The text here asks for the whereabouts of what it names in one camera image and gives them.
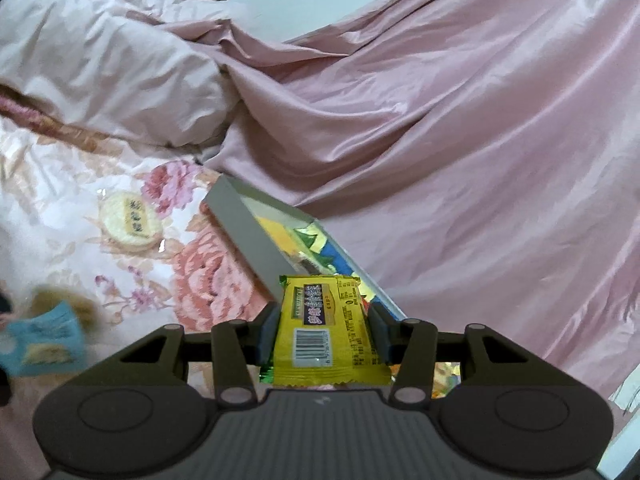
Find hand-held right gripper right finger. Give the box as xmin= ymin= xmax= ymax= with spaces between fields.
xmin=367 ymin=304 xmax=566 ymax=408

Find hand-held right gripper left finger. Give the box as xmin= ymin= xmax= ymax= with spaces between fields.
xmin=80 ymin=301 xmax=282 ymax=408

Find yellow snack packet green edges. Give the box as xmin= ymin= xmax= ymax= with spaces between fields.
xmin=259 ymin=274 xmax=392 ymax=388

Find light blue snack packet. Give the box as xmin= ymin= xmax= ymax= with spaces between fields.
xmin=0 ymin=302 xmax=87 ymax=377

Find grey cardboard box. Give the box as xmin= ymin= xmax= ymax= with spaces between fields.
xmin=202 ymin=175 xmax=408 ymax=322

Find yellow blue printed box liner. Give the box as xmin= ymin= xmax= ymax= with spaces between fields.
xmin=250 ymin=207 xmax=401 ymax=318

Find floral bed sheet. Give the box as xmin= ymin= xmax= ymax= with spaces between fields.
xmin=0 ymin=82 xmax=283 ymax=480

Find round white cracker packet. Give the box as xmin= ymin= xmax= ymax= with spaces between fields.
xmin=97 ymin=192 xmax=164 ymax=253

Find pink satin quilt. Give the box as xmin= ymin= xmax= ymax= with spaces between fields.
xmin=0 ymin=0 xmax=640 ymax=406

